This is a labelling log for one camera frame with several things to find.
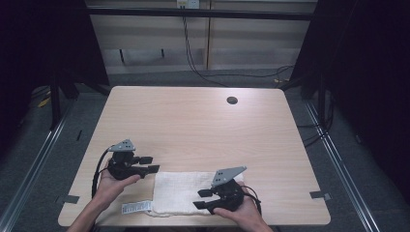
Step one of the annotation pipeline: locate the person's right hand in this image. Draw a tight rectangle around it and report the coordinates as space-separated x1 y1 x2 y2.
212 181 263 227

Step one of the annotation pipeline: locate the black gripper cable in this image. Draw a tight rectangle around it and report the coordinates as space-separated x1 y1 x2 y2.
240 185 263 216
91 146 114 198

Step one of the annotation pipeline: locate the person's left hand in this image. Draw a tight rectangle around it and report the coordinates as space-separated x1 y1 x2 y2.
93 159 142 208

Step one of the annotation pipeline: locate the metal floor rail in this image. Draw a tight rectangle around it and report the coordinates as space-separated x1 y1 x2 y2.
0 103 73 232
304 100 382 232

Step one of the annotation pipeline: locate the white towel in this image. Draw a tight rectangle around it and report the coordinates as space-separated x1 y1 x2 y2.
121 171 246 218

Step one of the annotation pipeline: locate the long black hanging cable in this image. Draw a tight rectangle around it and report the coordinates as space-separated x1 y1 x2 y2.
181 15 230 88

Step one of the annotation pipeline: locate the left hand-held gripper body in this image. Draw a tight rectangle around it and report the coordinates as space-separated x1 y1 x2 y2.
106 138 143 181

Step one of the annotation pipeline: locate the black floor cable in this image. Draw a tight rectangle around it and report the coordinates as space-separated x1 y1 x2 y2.
200 65 296 80

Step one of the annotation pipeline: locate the white wall outlet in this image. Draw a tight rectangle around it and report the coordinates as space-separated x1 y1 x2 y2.
176 0 200 10

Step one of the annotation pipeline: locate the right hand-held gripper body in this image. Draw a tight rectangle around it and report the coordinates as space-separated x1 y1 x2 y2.
208 165 249 215

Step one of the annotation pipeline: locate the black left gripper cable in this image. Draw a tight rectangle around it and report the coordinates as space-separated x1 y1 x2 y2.
91 146 114 198

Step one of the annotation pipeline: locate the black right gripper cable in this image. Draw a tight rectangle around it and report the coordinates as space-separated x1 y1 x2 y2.
240 185 263 216

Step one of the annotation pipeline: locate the black metal stand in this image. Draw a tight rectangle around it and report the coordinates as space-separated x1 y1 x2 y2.
48 72 63 131

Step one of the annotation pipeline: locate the dark curtain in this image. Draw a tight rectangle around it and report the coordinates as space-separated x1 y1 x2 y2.
278 0 410 194
0 0 110 159

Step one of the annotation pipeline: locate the bundle of black floor cables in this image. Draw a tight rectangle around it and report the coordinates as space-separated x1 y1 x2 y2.
296 89 335 149

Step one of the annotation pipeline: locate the grey tape strip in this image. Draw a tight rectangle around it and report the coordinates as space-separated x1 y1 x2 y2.
54 194 80 205
309 190 333 201

